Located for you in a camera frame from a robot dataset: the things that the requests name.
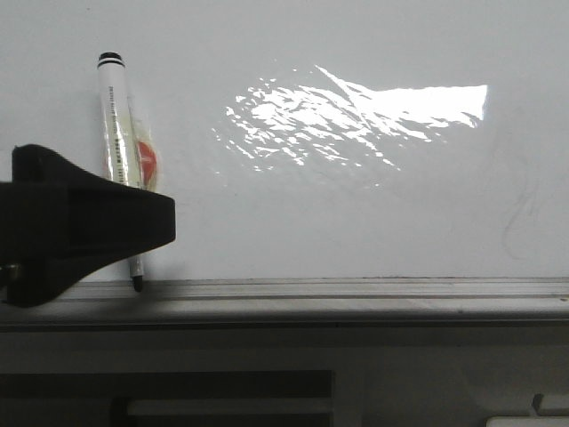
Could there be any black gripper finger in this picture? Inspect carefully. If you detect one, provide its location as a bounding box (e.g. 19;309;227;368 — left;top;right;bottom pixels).
1;144;176;308

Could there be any white whiteboard marker pen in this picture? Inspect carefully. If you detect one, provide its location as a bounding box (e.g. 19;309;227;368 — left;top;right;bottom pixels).
96;52;147;294

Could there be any red round magnet with tape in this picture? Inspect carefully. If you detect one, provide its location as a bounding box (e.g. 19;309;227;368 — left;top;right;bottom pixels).
103;99;159;191

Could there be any white whiteboard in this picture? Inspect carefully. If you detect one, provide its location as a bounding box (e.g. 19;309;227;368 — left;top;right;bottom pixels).
1;1;568;279

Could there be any aluminium whiteboard tray ledge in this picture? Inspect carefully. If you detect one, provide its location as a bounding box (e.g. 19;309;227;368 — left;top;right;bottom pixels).
1;277;568;330

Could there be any grey metal whiteboard stand frame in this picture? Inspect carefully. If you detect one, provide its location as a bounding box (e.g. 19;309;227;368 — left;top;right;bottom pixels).
1;324;568;426

